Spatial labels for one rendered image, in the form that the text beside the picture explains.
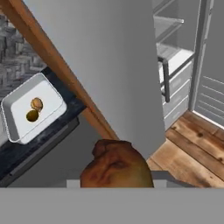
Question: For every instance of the grey counter cabinet front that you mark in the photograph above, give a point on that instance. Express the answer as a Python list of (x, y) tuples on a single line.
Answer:
[(58, 151)]

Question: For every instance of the grey fridge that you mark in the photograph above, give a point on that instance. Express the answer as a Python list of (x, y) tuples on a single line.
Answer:
[(116, 64)]

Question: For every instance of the white fridge drawer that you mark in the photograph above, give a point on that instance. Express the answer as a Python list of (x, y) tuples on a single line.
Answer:
[(178, 99)]

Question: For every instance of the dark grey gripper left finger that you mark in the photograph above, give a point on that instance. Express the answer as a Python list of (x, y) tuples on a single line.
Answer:
[(73, 184)]

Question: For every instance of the grey fridge door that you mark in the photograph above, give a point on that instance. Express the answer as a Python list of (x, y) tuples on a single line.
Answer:
[(211, 58)]

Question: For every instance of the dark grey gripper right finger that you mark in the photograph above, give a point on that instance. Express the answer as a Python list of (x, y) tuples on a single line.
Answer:
[(166, 179)]

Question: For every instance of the dark grey fridge rail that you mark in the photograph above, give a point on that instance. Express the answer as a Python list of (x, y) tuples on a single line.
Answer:
[(166, 81)]

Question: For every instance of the wooden side panel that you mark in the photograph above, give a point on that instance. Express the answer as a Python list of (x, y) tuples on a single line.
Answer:
[(55, 62)]

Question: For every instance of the glass fridge shelf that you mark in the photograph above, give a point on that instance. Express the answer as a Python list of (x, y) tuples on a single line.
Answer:
[(166, 24)]

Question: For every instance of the white tupperware container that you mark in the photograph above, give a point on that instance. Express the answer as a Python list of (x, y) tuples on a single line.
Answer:
[(43, 99)]

